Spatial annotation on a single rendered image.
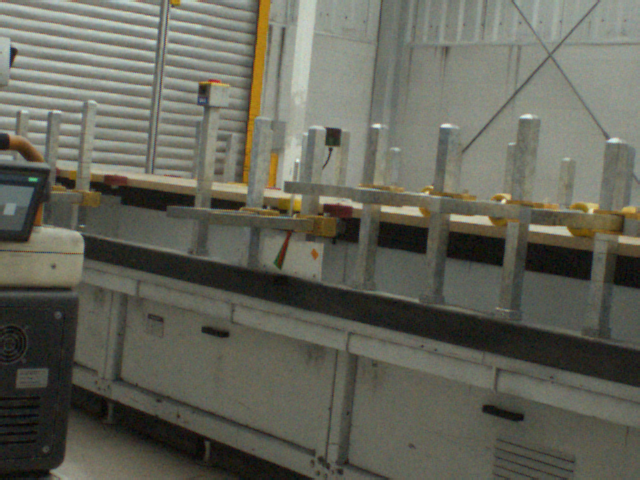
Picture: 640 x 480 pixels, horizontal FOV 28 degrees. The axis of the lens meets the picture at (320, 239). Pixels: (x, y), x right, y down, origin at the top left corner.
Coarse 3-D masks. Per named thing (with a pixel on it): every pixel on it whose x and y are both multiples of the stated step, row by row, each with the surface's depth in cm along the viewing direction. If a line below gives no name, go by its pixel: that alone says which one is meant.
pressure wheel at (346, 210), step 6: (324, 204) 348; (330, 204) 346; (336, 204) 346; (342, 204) 351; (324, 210) 348; (330, 210) 346; (336, 210) 345; (342, 210) 346; (348, 210) 347; (336, 216) 345; (342, 216) 346; (348, 216) 347; (336, 240) 349
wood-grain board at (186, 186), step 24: (72, 168) 528; (96, 168) 597; (192, 192) 418; (216, 192) 407; (240, 192) 407; (264, 192) 444; (360, 216) 354; (384, 216) 346; (408, 216) 339; (456, 216) 369; (480, 216) 402; (528, 240) 307; (552, 240) 301; (576, 240) 296; (624, 240) 305
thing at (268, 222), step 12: (216, 216) 322; (228, 216) 325; (240, 216) 327; (252, 216) 329; (264, 216) 332; (264, 228) 332; (276, 228) 335; (288, 228) 337; (300, 228) 340; (312, 228) 342; (336, 228) 347
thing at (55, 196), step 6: (54, 192) 432; (60, 192) 434; (54, 198) 432; (60, 198) 433; (66, 198) 435; (72, 198) 436; (78, 198) 438; (102, 198) 443; (108, 198) 445; (114, 198) 446; (120, 198) 448; (108, 204) 445; (114, 204) 447; (120, 204) 448
